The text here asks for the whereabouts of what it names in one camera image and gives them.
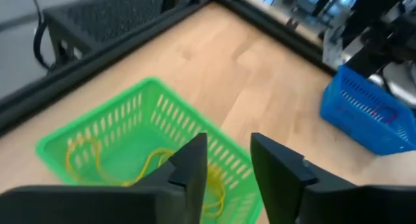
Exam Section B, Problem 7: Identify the black computer cable loop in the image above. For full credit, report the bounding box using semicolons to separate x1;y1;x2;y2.
32;18;55;71

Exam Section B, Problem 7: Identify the black perforated computer case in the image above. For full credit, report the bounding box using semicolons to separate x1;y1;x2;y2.
43;0;167;66

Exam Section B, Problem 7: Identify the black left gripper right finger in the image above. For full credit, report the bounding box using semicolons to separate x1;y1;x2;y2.
250;132;416;224

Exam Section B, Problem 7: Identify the yellow rubber band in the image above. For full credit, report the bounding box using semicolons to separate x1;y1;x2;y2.
201;165;228;219
64;136;107;183
97;147;178;188

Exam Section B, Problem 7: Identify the black metal table frame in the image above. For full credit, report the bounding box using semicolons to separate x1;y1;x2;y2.
0;0;339;136

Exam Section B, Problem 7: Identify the green plastic basket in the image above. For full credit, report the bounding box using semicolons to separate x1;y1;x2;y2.
34;76;263;224

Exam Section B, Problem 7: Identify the red rubber band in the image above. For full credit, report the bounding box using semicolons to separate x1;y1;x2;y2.
369;103;399;125

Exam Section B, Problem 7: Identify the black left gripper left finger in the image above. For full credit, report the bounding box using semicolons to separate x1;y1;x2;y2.
0;132;209;224

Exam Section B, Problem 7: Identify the blue plastic basket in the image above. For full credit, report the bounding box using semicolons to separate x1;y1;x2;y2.
320;64;416;156

